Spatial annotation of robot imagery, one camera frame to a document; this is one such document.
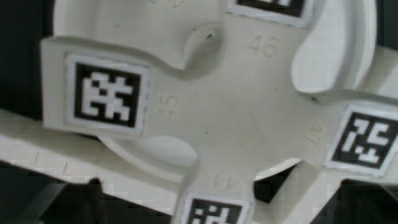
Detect white cross-shaped table base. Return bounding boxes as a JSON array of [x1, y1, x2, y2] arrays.
[[41, 0, 398, 224]]

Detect white round table top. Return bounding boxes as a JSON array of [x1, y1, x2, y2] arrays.
[[41, 0, 377, 182]]

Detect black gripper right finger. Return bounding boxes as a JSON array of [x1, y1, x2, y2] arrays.
[[338, 180, 398, 224]]

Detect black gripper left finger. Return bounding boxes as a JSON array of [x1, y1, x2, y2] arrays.
[[11, 178, 107, 224]]

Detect white front fence rail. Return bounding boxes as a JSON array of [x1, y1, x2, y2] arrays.
[[0, 109, 178, 215]]

